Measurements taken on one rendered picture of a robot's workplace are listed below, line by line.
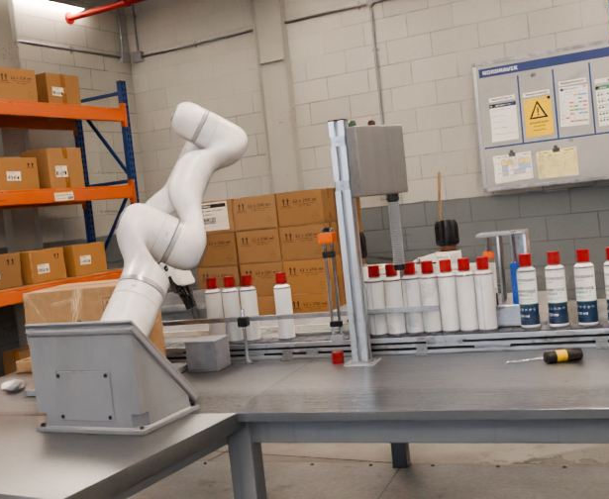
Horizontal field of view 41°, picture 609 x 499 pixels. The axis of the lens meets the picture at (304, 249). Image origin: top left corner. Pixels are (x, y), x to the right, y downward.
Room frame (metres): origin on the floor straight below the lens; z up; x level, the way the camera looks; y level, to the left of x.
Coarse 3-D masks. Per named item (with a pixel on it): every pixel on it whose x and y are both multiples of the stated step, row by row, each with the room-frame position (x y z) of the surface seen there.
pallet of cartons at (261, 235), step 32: (288, 192) 5.92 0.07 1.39; (320, 192) 5.83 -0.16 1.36; (224, 224) 6.14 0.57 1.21; (256, 224) 6.03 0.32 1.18; (288, 224) 5.93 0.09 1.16; (320, 224) 5.83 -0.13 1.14; (224, 256) 6.15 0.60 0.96; (256, 256) 6.04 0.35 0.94; (288, 256) 5.94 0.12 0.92; (320, 256) 5.84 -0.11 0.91; (256, 288) 6.05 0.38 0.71; (320, 288) 5.85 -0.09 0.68
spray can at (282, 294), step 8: (280, 272) 2.46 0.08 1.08; (280, 280) 2.46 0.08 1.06; (280, 288) 2.45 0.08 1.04; (288, 288) 2.46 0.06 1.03; (280, 296) 2.45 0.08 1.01; (288, 296) 2.46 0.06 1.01; (280, 304) 2.45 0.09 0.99; (288, 304) 2.46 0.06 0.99; (280, 312) 2.46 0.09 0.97; (288, 312) 2.46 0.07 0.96; (280, 320) 2.46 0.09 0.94; (288, 320) 2.45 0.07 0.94; (280, 328) 2.46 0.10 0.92; (288, 328) 2.45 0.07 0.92; (280, 336) 2.46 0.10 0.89; (288, 336) 2.45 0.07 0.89
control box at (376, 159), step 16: (352, 128) 2.19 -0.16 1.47; (368, 128) 2.21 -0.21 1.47; (384, 128) 2.24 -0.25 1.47; (400, 128) 2.28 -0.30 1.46; (352, 144) 2.20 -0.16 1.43; (368, 144) 2.21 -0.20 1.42; (384, 144) 2.24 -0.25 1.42; (400, 144) 2.27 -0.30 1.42; (352, 160) 2.21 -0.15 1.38; (368, 160) 2.21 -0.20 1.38; (384, 160) 2.24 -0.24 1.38; (400, 160) 2.27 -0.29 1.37; (352, 176) 2.21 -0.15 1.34; (368, 176) 2.20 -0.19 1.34; (384, 176) 2.23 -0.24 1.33; (400, 176) 2.27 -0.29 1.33; (352, 192) 2.22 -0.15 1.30; (368, 192) 2.20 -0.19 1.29; (384, 192) 2.23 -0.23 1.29; (400, 192) 2.27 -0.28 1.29
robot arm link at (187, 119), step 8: (184, 104) 2.30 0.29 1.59; (192, 104) 2.31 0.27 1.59; (176, 112) 2.29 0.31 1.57; (184, 112) 2.28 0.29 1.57; (192, 112) 2.29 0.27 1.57; (200, 112) 2.30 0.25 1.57; (208, 112) 2.31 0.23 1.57; (176, 120) 2.29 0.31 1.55; (184, 120) 2.28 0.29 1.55; (192, 120) 2.28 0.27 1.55; (200, 120) 2.29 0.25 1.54; (176, 128) 2.30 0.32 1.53; (184, 128) 2.29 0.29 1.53; (192, 128) 2.29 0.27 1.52; (200, 128) 2.29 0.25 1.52; (184, 136) 2.31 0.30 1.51; (192, 136) 2.30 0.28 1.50; (192, 144) 2.47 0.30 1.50; (184, 152) 2.49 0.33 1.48
